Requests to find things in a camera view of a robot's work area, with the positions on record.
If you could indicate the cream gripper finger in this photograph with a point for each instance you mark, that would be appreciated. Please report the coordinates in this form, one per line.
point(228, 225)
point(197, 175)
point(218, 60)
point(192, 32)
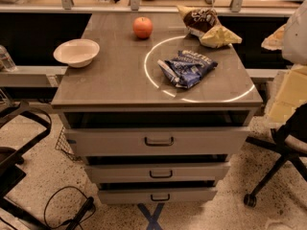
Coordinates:
point(219, 36)
point(275, 40)

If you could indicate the brown chip bag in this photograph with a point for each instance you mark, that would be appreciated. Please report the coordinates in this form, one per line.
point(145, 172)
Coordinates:
point(198, 21)

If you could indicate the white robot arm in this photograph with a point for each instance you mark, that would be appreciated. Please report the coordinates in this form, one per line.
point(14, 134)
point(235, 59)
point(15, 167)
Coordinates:
point(254, 25)

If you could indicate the blue chip bag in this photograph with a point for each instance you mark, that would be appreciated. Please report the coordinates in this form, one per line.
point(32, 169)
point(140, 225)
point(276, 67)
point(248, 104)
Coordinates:
point(187, 69)

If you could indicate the white paper bowl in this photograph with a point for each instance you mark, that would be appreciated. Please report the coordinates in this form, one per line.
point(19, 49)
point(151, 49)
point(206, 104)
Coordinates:
point(77, 53)

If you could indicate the red apple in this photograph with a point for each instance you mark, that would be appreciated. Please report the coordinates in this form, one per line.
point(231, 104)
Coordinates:
point(142, 27)

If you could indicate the black office chair right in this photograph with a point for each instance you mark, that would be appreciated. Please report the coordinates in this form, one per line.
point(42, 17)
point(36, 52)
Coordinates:
point(290, 141)

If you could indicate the black office chair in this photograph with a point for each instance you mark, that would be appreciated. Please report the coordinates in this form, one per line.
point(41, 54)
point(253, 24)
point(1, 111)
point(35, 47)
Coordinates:
point(290, 141)
point(10, 174)

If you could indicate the grey drawer cabinet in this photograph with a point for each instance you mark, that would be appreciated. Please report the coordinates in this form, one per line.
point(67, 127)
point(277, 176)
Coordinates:
point(124, 87)

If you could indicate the middle grey drawer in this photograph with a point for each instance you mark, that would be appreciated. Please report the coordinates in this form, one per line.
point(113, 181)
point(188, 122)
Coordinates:
point(131, 173)

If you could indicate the grey drawer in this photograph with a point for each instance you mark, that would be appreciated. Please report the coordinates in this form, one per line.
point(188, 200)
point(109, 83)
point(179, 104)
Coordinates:
point(131, 173)
point(157, 195)
point(156, 141)

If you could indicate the top grey drawer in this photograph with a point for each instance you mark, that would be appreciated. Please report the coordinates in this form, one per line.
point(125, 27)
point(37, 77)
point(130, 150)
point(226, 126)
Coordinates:
point(156, 141)

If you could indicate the bottom grey drawer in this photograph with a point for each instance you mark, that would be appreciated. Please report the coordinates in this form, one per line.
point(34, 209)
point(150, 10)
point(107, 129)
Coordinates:
point(157, 195)

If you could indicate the blue tape cross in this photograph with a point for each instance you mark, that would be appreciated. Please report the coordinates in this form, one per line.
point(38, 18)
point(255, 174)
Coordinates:
point(153, 217)

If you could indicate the clear plastic water bottle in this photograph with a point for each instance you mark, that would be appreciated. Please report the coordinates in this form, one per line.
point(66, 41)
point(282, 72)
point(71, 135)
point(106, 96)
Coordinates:
point(6, 59)

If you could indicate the black office chair left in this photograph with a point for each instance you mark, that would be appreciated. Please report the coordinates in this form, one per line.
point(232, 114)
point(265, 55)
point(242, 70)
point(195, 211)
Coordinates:
point(10, 174)

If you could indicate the wire mesh basket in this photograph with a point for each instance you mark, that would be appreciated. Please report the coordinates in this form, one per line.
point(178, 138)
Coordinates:
point(63, 146)

